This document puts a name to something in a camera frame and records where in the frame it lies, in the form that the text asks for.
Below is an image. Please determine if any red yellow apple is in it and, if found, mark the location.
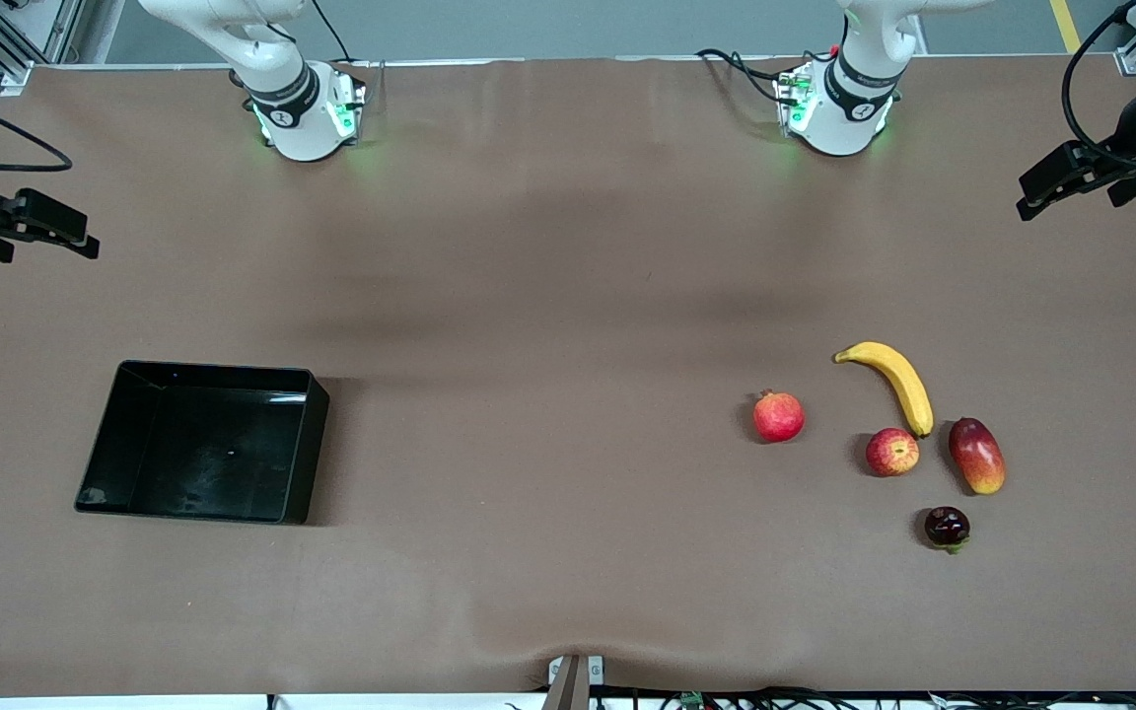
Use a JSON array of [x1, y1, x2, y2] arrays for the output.
[[865, 427, 921, 478]]

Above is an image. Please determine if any yellow floor tape strip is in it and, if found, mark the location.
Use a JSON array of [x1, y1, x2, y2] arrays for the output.
[[1049, 0, 1084, 53]]

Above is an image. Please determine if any black right base cable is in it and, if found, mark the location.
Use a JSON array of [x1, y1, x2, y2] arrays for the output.
[[310, 0, 357, 65]]

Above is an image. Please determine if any black base cable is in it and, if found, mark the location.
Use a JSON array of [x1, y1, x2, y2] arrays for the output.
[[694, 46, 811, 105], [310, 0, 357, 65]]

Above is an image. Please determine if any brown table cover sheet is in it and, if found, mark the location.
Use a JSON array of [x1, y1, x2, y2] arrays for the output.
[[0, 54, 1136, 697]]

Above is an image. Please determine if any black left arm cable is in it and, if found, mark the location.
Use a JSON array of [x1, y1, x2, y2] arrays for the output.
[[1061, 0, 1136, 151]]

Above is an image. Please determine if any red yellow mango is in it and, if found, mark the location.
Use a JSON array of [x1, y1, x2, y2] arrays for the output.
[[948, 417, 1007, 496]]

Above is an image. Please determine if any dark purple mangosteen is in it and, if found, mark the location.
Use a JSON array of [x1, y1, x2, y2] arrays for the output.
[[924, 506, 972, 555]]

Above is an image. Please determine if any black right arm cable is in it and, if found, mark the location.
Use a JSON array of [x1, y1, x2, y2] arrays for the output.
[[0, 84, 74, 175]]

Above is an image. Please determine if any red pomegranate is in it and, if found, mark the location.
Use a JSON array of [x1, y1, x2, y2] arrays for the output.
[[751, 389, 807, 445]]

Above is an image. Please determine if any black plastic box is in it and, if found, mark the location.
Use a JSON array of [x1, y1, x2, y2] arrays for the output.
[[74, 360, 330, 526]]

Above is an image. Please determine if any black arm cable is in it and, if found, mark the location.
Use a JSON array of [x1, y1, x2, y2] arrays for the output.
[[0, 84, 74, 175], [1061, 0, 1136, 151]]

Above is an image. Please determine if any yellow banana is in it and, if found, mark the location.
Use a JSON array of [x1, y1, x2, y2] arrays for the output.
[[832, 341, 935, 440]]

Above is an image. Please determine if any metal table edge clamp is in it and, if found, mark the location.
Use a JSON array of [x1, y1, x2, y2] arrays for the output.
[[546, 654, 606, 710]]

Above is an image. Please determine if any black left base cable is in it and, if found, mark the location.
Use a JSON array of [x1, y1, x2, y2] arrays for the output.
[[694, 46, 811, 105]]

